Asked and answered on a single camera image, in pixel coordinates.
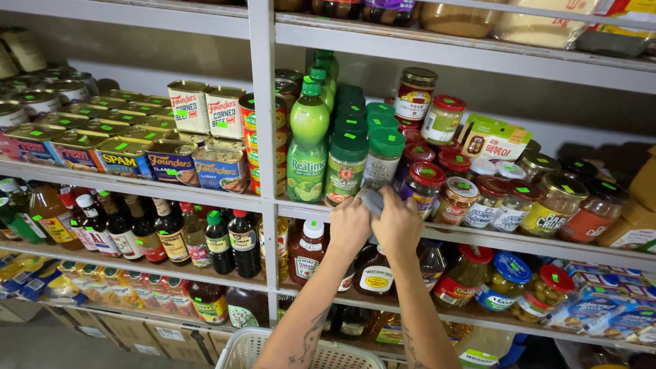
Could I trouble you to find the black-lid glass jar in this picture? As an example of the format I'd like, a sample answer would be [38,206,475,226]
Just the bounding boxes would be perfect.
[557,155,598,181]

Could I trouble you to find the red-lid olive jar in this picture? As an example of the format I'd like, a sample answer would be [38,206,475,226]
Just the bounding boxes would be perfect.
[509,264,576,324]

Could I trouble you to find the red-lid pickle jar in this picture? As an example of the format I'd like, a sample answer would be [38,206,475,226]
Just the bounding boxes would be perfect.
[432,244,494,310]

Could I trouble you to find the pile of blue yellow pouches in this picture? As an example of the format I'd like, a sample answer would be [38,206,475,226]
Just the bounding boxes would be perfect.
[0,252,89,306]

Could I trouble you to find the white metal shelf rack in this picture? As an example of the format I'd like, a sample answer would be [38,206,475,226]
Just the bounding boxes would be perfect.
[0,0,656,359]

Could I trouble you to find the white-lid jar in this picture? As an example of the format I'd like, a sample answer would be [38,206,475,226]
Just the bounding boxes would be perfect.
[468,157,497,178]
[494,161,528,180]

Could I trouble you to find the stacked gold round cans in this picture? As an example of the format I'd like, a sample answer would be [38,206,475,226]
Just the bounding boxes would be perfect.
[274,69,304,112]

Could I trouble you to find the white plastic basket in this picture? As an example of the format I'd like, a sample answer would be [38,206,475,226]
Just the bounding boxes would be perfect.
[215,327,386,369]

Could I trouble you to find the row of cardboard boxes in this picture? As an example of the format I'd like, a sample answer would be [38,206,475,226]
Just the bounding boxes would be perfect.
[0,297,235,367]

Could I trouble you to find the white rice bag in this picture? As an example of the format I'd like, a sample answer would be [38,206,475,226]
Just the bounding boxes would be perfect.
[494,0,601,50]

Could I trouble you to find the green and white rice cake packet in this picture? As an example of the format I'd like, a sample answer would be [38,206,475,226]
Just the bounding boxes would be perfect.
[458,113,534,163]

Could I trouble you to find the red-lid jar of green paste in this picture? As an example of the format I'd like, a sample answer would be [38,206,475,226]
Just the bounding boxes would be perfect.
[421,95,466,146]

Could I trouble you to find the group of green-lid spice jars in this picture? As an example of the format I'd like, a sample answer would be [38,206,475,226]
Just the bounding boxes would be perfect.
[325,83,407,207]

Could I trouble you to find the orange-lid sauce jar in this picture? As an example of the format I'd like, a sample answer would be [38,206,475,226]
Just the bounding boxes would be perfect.
[432,177,480,227]

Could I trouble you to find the red-lid jar with white label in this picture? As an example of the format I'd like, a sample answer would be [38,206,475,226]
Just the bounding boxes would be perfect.
[489,179,543,233]
[462,175,509,229]

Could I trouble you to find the row of dark jars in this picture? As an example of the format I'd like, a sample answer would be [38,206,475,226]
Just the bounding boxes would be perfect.
[274,0,422,28]

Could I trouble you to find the rows of rectangular meat cans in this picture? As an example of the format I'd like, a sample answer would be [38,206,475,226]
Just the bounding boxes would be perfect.
[0,89,251,194]

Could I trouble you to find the yellow cooking oil bottle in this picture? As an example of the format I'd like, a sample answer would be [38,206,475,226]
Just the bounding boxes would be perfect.
[258,215,290,284]

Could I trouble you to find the black-lid jar of chili oil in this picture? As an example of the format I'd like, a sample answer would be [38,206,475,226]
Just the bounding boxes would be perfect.
[557,178,629,245]

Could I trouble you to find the clear glass bottle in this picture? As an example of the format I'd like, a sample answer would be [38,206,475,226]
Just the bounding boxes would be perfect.
[417,239,448,293]

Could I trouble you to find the group of small red-lid jars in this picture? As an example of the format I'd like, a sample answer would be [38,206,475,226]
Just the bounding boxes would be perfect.
[394,119,472,191]

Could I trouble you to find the dark bottles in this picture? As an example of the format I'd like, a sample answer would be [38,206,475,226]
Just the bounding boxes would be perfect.
[277,294,371,342]

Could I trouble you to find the beige bags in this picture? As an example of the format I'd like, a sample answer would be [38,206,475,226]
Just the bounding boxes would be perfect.
[0,27,48,79]

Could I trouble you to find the dark bottle with green label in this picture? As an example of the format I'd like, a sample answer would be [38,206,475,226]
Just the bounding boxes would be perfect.
[225,286,270,329]

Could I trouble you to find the gold-lid chili sauce jar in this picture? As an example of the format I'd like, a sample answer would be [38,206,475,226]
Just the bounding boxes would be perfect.
[393,67,438,123]

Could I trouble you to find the barbecue sauce bottle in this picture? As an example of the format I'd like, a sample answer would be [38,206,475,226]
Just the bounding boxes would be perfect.
[353,243,396,297]

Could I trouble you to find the dark bottle with yellow label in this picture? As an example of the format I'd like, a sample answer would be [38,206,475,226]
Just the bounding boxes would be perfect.
[188,281,229,326]

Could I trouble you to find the white corned beef can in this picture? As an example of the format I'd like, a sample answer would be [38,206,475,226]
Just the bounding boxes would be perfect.
[167,80,211,134]
[204,85,247,140]

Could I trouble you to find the green lime juice bottle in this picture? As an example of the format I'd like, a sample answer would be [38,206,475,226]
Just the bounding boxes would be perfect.
[314,49,340,83]
[307,67,336,113]
[286,76,331,205]

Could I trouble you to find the gold-lid jar with yellow label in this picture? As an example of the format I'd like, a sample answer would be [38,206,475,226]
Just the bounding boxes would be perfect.
[520,173,589,240]

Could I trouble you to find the stack of blue boxes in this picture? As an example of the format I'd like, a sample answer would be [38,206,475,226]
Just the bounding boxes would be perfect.
[540,258,656,348]

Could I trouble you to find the row of sauce bottles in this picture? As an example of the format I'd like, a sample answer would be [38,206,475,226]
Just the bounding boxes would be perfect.
[0,177,262,281]

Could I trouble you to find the group of round silver tins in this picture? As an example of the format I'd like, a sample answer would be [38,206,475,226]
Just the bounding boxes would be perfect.
[0,63,100,130]

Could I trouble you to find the person's left hand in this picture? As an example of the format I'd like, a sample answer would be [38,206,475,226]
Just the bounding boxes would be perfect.
[328,197,373,257]

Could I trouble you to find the grey cloth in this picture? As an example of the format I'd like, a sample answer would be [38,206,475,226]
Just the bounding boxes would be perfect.
[358,186,385,219]

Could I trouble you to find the row of colourful juice packets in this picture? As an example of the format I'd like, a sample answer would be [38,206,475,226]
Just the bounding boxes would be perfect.
[56,260,200,317]

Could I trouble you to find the row of oil bottles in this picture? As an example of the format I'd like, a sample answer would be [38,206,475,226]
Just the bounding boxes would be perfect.
[366,310,475,346]

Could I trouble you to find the stack of yellow cartons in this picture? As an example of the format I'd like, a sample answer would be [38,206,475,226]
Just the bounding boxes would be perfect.
[596,146,656,255]

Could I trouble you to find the yellow and red packets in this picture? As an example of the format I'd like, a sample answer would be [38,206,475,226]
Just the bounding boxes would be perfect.
[593,0,656,40]

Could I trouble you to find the person's right hand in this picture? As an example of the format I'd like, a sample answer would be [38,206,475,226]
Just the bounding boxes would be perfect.
[371,187,425,257]

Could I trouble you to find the red-lid jar with purple label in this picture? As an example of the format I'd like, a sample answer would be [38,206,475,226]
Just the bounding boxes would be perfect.
[399,162,447,222]

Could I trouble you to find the large clear oil jug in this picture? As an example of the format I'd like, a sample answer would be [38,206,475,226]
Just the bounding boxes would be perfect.
[453,327,516,369]

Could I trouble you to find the stack of round red cans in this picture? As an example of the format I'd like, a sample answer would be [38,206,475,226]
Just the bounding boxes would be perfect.
[239,92,288,197]

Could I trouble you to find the white-cap tomato ketchup bottle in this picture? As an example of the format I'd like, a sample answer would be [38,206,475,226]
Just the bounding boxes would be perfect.
[288,220,329,287]

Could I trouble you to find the blue-lid olive jar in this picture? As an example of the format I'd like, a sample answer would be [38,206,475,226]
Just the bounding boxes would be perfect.
[474,251,533,313]

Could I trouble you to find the brown plastic jar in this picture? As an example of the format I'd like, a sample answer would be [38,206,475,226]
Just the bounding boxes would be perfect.
[420,0,506,40]

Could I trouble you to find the gold-lid glass jar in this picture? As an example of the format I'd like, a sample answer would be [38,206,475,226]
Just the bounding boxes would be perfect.
[517,151,561,183]

